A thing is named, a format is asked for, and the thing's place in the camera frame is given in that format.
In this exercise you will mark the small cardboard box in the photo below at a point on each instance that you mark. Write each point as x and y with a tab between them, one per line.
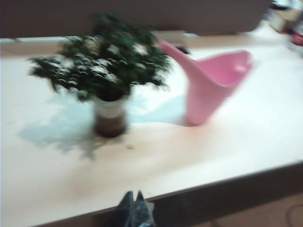
282	20

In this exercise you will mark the grey desk divider panel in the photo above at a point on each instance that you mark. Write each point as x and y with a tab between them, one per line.
132	14

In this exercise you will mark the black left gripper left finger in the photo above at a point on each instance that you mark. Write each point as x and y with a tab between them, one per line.
126	212

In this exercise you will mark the green leafy plant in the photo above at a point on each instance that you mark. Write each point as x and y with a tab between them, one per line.
104	61

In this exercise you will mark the small dry leaf fragment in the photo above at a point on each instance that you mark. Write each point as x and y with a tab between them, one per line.
129	147

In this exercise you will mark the clear glass plant pot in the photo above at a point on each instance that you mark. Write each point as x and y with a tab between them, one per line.
110	118

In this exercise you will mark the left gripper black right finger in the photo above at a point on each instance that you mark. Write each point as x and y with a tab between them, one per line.
142	212

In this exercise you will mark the clear water bottle red label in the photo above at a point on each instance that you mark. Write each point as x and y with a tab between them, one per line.
297	37

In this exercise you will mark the pink plastic watering can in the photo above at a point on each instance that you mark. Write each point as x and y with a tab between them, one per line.
203	94

